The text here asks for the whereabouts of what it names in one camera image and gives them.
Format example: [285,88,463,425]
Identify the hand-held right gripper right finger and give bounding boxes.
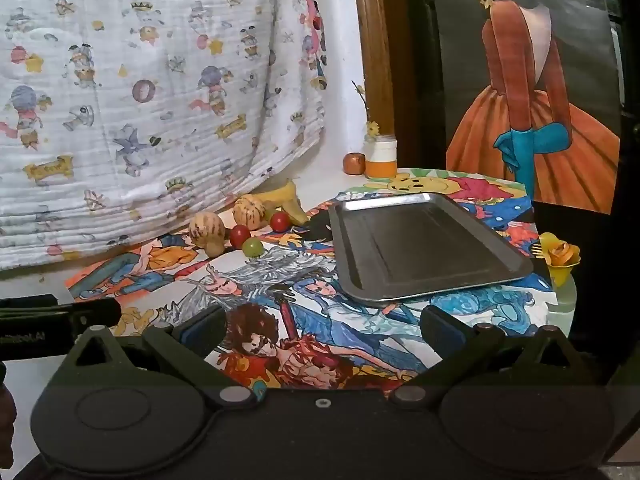
[389,305,576,407]

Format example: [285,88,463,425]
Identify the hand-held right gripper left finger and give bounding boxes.
[62,305,258,408]

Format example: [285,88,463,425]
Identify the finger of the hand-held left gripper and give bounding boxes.
[65,300,124,334]

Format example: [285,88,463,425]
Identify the metal tray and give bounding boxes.
[327,192,535,304]

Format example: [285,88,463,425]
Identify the peach coloured fruit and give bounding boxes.
[189,211,226,252]

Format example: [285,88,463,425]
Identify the striped yellow melon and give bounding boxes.
[234,195,277,225]

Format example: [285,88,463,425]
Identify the yellow banana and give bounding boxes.
[250,179,311,227]

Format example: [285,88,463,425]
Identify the children cartoon print sheet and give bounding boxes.
[66,232,213,336]

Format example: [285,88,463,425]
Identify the yellow paper flower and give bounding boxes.
[539,232,582,288]

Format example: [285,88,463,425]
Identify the bear cartoon print sheet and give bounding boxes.
[335,167,536,233]

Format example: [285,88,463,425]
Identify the white and orange jar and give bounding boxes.
[364,134,398,179]

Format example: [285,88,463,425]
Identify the yellow dried flower sprig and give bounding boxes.
[351,80,382,138]

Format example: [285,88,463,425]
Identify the white cartoon printed blanket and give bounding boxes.
[0,0,332,272]

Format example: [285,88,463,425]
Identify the wall poster orange dress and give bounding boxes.
[427,0,623,215]

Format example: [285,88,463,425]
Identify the brown wooden frame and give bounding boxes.
[351,0,407,163]

